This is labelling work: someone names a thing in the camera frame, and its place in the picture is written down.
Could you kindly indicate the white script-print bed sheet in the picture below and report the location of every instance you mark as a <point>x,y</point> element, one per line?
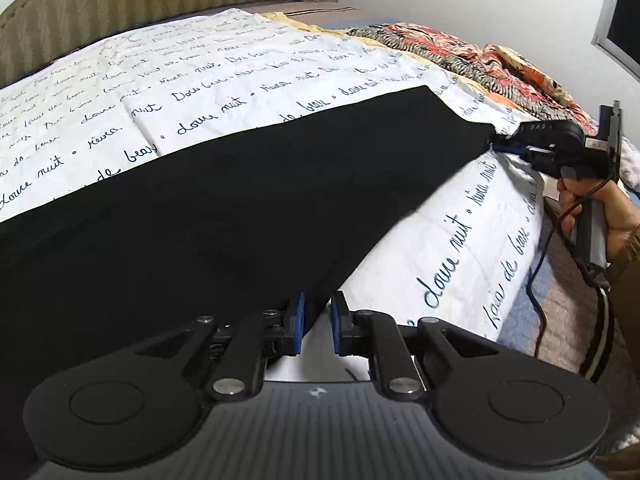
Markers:
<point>133,98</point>

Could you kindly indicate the dark window with frame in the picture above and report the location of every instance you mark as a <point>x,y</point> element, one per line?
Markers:
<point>617,33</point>

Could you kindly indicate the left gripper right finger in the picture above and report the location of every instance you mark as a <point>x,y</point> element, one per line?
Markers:
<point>494,402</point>

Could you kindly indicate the person's right hand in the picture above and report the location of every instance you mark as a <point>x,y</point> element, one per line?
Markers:
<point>621,213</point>

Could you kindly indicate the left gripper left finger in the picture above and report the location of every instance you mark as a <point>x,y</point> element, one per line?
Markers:
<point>140,403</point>

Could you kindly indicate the black pants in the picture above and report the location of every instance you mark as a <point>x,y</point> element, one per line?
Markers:
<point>229,226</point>

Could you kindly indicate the floral patterned blanket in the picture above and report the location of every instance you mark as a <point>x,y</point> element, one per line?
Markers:
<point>501,71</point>

